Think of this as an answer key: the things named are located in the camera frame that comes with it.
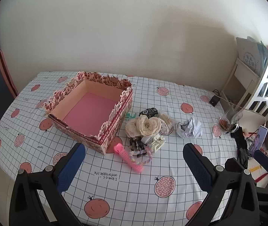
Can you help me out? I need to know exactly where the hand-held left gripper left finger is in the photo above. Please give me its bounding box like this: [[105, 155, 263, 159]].
[[9, 142, 86, 226]]

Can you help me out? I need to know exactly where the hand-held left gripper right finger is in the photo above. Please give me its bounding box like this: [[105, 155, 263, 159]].
[[183, 143, 260, 226]]

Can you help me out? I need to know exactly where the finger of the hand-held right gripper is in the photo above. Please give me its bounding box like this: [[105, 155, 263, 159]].
[[254, 150, 268, 177], [225, 157, 246, 172]]

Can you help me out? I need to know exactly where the white plastic spring clip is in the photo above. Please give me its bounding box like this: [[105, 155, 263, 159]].
[[148, 134, 166, 152]]

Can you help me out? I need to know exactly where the black and gold action figure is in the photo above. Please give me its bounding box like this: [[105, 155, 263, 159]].
[[129, 137, 148, 156]]

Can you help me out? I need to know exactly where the black toy car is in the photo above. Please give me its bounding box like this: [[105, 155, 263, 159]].
[[139, 108, 160, 118]]

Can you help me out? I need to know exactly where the checked fruit-print cloth desktop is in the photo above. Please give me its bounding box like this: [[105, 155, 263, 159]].
[[0, 71, 250, 226]]

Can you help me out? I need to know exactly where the white knitted piece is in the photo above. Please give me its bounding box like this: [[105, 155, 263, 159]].
[[247, 158, 268, 187]]

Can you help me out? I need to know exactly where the purple photo card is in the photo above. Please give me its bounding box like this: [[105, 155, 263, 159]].
[[248, 126, 268, 157]]

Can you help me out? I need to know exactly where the black mesh cloth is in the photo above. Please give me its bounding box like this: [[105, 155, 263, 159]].
[[230, 126, 251, 167]]

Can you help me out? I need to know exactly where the crumpled white paper ball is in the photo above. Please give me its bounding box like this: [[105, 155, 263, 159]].
[[176, 118, 203, 138]]

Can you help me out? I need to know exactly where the glass vase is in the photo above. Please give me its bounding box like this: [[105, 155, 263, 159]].
[[217, 106, 244, 132]]

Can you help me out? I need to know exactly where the bag of cotton swabs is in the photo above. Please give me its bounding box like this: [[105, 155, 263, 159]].
[[159, 113, 174, 136]]

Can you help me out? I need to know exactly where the pink plastic comb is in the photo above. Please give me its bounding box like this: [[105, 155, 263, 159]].
[[114, 143, 144, 173]]

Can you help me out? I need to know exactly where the black power adapter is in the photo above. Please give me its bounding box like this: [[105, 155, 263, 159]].
[[209, 95, 221, 106]]

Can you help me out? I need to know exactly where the cream crochet flower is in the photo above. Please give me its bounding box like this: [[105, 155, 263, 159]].
[[125, 116, 166, 137]]

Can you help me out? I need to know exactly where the cream wooden stand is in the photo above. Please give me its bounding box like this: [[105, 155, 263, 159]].
[[221, 58, 260, 109]]

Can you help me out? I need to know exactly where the grey booklet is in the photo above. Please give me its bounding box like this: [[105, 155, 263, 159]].
[[236, 37, 264, 76]]

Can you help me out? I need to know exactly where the stack of books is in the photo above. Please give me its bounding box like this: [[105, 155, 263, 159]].
[[247, 36, 268, 66]]

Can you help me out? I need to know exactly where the pink chair back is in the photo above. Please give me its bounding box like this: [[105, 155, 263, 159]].
[[0, 50, 19, 98]]

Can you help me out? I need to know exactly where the pastel braided bracelet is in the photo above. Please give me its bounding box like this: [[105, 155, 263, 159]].
[[129, 146, 153, 166]]

